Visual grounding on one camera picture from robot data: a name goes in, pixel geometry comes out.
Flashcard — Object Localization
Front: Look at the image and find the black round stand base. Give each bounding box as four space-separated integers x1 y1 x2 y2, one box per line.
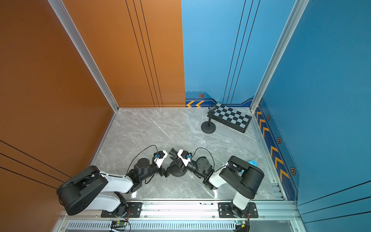
201 121 216 134

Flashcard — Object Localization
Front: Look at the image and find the black mic clip pole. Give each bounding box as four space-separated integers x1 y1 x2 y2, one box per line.
170 156 183 172
207 106 215 127

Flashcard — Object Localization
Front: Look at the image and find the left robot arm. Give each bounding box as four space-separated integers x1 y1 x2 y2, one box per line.
57 157 170 218

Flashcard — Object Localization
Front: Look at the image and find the left circuit board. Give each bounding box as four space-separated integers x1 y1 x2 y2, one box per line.
109 220 130 232

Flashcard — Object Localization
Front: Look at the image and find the circuit board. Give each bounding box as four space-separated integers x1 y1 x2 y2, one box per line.
234 221 250 232
109 220 130 232

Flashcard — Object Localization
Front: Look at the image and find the folded chess board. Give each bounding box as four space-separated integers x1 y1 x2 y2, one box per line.
212 103 252 133

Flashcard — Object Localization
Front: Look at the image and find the light blue tube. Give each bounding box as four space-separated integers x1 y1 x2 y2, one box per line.
248 160 258 167

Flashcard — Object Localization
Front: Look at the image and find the right circuit board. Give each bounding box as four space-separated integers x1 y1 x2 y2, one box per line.
234 221 250 232

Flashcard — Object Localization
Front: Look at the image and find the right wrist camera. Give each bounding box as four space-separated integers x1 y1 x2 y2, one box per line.
177 149 192 167

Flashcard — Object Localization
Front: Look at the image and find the aluminium front rail frame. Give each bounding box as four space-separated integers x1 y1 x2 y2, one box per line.
54 200 306 232

